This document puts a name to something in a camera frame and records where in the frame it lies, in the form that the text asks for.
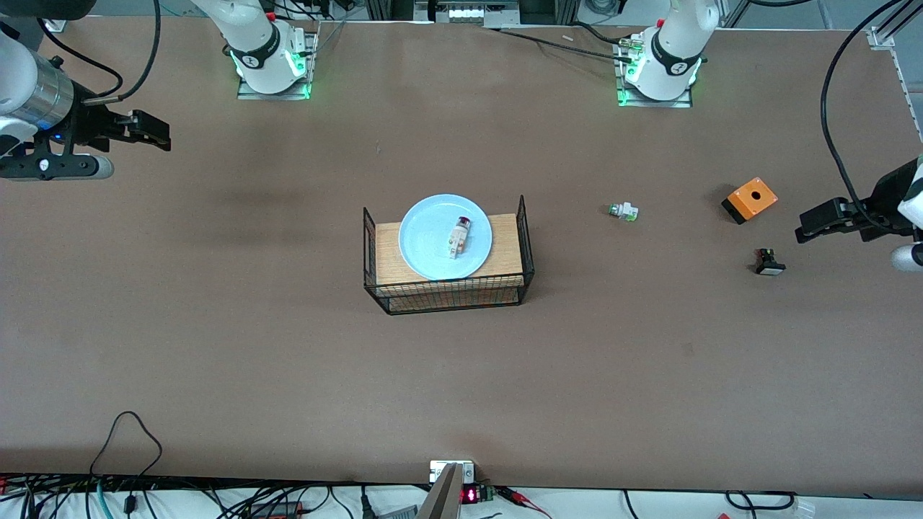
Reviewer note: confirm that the aluminium profile piece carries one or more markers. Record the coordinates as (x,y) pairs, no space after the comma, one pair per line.
(56,25)

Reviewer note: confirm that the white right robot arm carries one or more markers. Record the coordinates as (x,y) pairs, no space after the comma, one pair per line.
(259,50)

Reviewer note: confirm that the green push button switch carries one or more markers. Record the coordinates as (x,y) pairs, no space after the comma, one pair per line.
(624,212)

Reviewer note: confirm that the aluminium left arm base plate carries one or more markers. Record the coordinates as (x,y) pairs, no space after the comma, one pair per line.
(681,102)

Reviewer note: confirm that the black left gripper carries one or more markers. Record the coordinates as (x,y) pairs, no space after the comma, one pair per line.
(885,196)

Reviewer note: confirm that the black white push button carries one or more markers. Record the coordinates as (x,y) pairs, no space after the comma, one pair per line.
(770,263)

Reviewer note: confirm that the red LED display module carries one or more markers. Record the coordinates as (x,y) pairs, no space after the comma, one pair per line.
(477,494)

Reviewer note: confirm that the light blue round plate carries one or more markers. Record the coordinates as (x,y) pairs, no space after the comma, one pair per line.
(425,245)

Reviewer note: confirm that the orange button box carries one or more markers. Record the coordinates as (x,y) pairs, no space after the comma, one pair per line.
(751,196)

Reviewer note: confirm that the grey metal camera stand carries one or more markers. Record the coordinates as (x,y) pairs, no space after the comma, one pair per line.
(447,490)

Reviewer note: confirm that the aluminium edge rail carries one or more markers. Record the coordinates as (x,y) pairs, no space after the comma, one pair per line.
(901,79)

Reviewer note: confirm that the red clip lead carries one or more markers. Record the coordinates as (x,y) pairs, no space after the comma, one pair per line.
(523,499)

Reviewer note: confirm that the red push button switch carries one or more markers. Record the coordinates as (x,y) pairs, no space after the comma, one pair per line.
(459,236)

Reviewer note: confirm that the light wooden board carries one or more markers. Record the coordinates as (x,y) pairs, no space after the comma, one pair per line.
(508,249)

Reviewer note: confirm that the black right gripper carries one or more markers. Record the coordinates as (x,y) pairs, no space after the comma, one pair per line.
(88,125)

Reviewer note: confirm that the grey power strip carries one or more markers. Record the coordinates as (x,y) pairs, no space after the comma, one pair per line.
(469,11)

